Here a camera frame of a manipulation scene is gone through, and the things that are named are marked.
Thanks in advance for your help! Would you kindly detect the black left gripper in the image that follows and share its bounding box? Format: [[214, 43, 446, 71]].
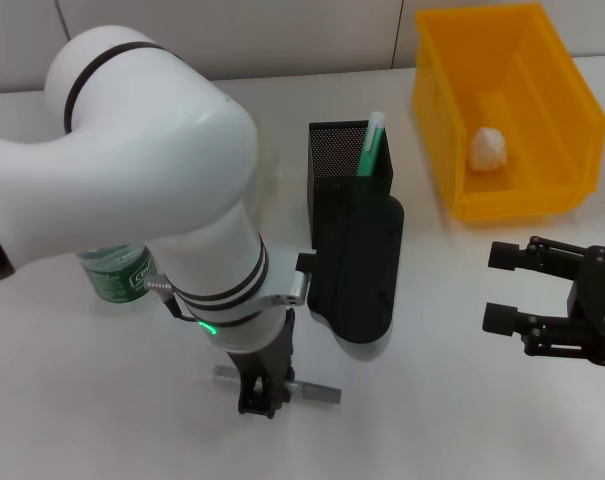
[[224, 306, 302, 420]]

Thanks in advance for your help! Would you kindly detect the green pen white tip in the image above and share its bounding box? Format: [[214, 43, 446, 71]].
[[355, 111, 387, 179]]

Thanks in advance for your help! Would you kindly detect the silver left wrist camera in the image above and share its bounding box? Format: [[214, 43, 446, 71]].
[[296, 192, 406, 346]]

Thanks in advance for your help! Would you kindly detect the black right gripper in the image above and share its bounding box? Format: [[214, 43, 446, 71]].
[[481, 236, 605, 370]]

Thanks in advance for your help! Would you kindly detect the grey marker pen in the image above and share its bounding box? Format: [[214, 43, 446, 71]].
[[212, 364, 343, 405]]

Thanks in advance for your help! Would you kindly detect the black mesh pen holder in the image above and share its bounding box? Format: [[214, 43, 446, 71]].
[[308, 118, 396, 251]]

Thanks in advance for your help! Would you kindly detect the white paper ball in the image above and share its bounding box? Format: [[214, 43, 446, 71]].
[[469, 127, 508, 172]]

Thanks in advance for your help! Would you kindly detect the yellow plastic bin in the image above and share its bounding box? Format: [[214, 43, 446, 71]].
[[412, 2, 605, 224]]

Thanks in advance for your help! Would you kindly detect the clear water bottle green label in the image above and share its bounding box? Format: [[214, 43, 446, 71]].
[[76, 242, 158, 306]]

